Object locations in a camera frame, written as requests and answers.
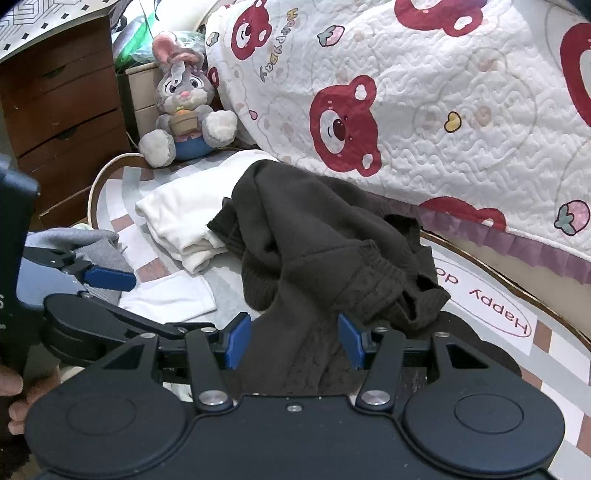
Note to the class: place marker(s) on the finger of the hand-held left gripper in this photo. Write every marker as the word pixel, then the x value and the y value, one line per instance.
pixel 147 325
pixel 111 279

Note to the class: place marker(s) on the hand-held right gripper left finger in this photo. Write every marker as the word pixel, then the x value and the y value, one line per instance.
pixel 238 344

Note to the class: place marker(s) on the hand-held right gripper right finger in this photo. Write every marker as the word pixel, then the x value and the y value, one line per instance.
pixel 350 342

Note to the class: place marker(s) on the dark brown knit sweater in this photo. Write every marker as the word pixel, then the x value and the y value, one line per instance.
pixel 300 240

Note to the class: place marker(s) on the person's left hand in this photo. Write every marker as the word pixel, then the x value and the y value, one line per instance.
pixel 16 415

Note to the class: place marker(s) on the small white cloth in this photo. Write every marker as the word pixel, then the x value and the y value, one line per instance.
pixel 171 295

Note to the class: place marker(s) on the grey garment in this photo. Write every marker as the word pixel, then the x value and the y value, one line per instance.
pixel 92 244

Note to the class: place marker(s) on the cream white folded garment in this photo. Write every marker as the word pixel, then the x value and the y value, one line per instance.
pixel 175 217

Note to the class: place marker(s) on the brown wooden drawer cabinet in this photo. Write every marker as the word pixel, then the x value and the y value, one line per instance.
pixel 55 115

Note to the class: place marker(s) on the beige mattress side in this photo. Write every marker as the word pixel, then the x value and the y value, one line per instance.
pixel 508 272

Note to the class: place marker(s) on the small beige cabinet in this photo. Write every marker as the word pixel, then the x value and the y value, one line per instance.
pixel 143 92

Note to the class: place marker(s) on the grey plush rabbit toy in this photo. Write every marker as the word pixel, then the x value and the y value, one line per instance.
pixel 184 92

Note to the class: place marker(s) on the checkered bed mat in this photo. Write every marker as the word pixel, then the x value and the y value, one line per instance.
pixel 554 350

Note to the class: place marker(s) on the green plastic bag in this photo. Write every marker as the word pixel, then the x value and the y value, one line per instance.
pixel 138 50

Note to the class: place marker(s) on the white bear print quilt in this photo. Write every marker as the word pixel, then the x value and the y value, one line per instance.
pixel 415 92

